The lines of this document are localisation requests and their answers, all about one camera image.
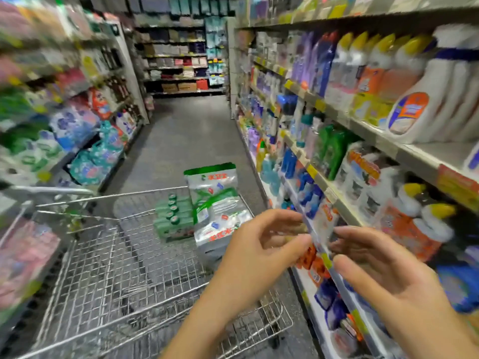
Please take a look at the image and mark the person's right hand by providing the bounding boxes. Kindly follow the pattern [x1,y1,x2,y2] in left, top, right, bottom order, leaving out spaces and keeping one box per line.
[329,224,454,343]

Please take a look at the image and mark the person's left hand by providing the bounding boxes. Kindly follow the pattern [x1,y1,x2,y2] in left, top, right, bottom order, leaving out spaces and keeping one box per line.
[216,209,315,305]

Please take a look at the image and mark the large green white cleaner pouch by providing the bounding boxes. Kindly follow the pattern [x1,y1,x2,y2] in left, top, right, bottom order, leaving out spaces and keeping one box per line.
[183,162,240,208]
[192,188,256,260]

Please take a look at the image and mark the cluster of orange trigger sprayers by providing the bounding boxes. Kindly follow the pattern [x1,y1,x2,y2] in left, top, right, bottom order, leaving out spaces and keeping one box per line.
[294,241,332,287]

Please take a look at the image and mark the yellow-capped pink-label cleaner bottle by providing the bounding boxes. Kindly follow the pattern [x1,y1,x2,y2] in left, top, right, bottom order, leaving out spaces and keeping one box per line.
[376,183,429,238]
[403,203,459,264]

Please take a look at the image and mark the blue spray bottle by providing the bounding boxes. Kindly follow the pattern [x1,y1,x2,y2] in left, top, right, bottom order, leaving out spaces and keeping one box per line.
[436,261,479,313]

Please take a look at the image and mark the cluster of blue cleaner bottles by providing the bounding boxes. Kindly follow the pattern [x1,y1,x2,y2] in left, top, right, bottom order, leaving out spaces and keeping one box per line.
[279,148,326,219]

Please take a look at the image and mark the cluster of teal cleaner bottles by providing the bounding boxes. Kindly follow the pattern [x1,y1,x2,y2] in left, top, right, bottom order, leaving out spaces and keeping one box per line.
[256,142,283,197]

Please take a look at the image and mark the pack of green small bottles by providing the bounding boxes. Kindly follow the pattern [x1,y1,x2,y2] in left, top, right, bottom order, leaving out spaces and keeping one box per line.
[153,192,197,241]

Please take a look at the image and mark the clear-wrapped white bottle pack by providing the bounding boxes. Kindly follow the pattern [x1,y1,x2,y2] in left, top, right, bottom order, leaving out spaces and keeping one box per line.
[335,142,399,223]

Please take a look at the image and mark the cluster of green cleaner bottles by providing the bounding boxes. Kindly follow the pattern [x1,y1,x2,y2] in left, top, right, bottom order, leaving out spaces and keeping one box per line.
[312,123,362,181]

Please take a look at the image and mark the white orange spray bottles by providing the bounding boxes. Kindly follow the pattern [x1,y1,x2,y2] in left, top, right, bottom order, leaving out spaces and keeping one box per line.
[384,23,479,145]

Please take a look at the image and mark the row of teal blue pouches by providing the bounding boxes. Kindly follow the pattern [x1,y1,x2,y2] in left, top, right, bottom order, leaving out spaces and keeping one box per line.
[66,108,145,188]

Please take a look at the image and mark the row of purple cleaner bottles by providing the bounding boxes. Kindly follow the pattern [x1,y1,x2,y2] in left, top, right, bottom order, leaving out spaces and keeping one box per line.
[290,29,339,92]

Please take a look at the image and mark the row of yellow-capped cleaner bottles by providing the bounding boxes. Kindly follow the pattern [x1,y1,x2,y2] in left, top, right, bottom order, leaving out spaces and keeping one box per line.
[325,29,437,128]

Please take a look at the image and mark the stack of pink detergent pouches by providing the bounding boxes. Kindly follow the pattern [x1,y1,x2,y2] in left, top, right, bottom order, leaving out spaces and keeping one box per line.
[0,219,62,313]

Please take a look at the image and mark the row of green white pouches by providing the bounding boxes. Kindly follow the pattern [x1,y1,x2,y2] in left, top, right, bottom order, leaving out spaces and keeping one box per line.
[0,125,67,185]

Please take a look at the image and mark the grey shopping cart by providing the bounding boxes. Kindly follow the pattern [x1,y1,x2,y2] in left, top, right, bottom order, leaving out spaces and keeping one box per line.
[0,183,295,359]

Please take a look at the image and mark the orange promo sign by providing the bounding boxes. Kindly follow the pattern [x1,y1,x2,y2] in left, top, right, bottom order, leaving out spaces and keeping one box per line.
[438,164,479,215]

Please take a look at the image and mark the distant store shelving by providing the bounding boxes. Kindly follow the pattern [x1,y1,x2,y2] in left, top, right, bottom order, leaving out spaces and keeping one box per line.
[129,0,235,99]

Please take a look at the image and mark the store shelving with refill pouches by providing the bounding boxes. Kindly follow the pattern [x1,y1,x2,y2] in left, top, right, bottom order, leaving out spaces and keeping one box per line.
[0,0,152,328]

